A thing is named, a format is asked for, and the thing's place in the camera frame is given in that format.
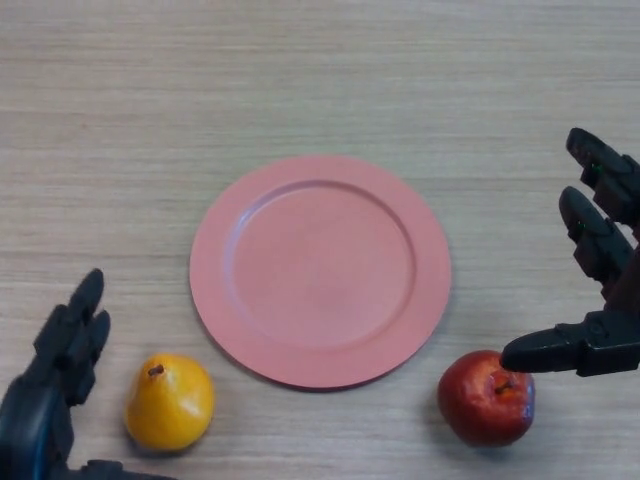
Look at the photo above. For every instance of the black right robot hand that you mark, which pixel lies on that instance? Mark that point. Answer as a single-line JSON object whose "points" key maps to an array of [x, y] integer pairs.
{"points": [[550, 352]]}

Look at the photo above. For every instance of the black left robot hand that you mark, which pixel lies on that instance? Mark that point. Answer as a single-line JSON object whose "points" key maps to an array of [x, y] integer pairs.
{"points": [[35, 420]]}

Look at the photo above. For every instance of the yellow pear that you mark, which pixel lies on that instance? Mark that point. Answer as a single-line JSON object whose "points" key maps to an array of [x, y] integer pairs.
{"points": [[170, 410]]}

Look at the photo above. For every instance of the pink round plate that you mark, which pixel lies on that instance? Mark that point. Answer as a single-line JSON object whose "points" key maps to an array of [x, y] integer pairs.
{"points": [[320, 272]]}

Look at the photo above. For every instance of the red apple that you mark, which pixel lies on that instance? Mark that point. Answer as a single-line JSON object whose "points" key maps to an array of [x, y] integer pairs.
{"points": [[472, 405]]}

